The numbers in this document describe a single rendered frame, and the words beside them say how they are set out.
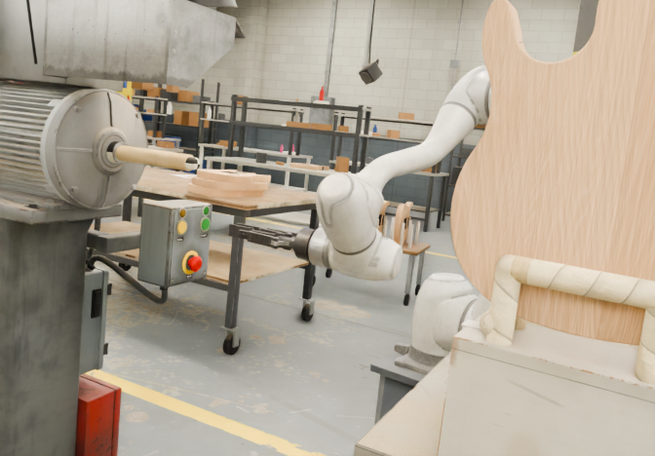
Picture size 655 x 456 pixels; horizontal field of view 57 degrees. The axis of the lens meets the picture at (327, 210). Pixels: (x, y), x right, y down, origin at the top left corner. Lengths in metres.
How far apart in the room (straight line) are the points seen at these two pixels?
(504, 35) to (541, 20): 11.53
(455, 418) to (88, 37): 0.86
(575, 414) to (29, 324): 1.15
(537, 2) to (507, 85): 11.64
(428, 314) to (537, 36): 10.78
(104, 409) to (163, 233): 0.50
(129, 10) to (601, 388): 0.90
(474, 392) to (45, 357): 1.06
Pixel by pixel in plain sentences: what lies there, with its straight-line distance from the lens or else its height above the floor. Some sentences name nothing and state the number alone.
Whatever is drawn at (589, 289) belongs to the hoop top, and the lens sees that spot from 0.75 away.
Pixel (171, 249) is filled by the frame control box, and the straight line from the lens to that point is 1.52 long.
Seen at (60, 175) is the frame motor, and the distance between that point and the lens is 1.30.
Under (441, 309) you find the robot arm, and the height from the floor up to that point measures 0.89.
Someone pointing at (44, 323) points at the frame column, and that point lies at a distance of 1.54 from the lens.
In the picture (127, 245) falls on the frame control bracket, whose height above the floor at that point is 1.02.
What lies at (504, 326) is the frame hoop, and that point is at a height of 1.13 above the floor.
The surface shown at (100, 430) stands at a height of 0.52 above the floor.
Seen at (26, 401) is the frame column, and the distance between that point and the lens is 1.59.
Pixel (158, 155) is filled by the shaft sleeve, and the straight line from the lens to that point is 1.24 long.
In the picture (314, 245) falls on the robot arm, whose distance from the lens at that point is 1.38.
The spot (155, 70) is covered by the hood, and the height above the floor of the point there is 1.41.
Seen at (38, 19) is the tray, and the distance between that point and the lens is 1.42.
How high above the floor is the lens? 1.34
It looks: 7 degrees down
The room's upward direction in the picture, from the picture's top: 6 degrees clockwise
